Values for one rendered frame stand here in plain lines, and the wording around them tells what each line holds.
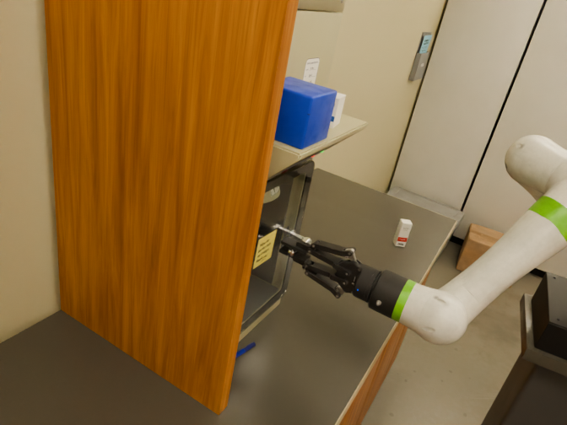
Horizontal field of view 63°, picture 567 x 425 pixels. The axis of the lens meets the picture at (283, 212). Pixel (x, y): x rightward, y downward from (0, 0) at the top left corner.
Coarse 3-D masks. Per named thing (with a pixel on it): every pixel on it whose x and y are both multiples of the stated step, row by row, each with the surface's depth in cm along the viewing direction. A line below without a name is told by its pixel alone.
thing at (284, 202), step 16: (288, 176) 100; (304, 176) 108; (272, 192) 97; (288, 192) 104; (304, 192) 112; (272, 208) 100; (288, 208) 107; (304, 208) 116; (272, 224) 103; (288, 224) 111; (256, 240) 99; (272, 256) 110; (288, 256) 119; (256, 272) 106; (272, 272) 114; (288, 272) 123; (256, 288) 109; (272, 288) 118; (256, 304) 113; (272, 304) 122
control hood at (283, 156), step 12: (348, 120) 100; (360, 120) 102; (336, 132) 90; (348, 132) 93; (276, 144) 78; (324, 144) 83; (276, 156) 78; (288, 156) 77; (300, 156) 76; (276, 168) 79
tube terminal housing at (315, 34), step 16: (304, 16) 83; (320, 16) 89; (336, 16) 94; (304, 32) 86; (320, 32) 91; (336, 32) 97; (304, 48) 88; (320, 48) 94; (288, 64) 85; (304, 64) 90; (320, 64) 96; (320, 80) 99; (256, 320) 121; (240, 336) 116
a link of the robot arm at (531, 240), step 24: (528, 216) 103; (504, 240) 104; (528, 240) 101; (552, 240) 99; (480, 264) 105; (504, 264) 102; (528, 264) 101; (456, 288) 104; (480, 288) 102; (504, 288) 103; (480, 312) 105
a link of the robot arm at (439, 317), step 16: (416, 288) 96; (432, 288) 96; (400, 304) 95; (416, 304) 93; (432, 304) 92; (448, 304) 92; (400, 320) 96; (416, 320) 93; (432, 320) 91; (448, 320) 90; (464, 320) 92; (432, 336) 92; (448, 336) 91
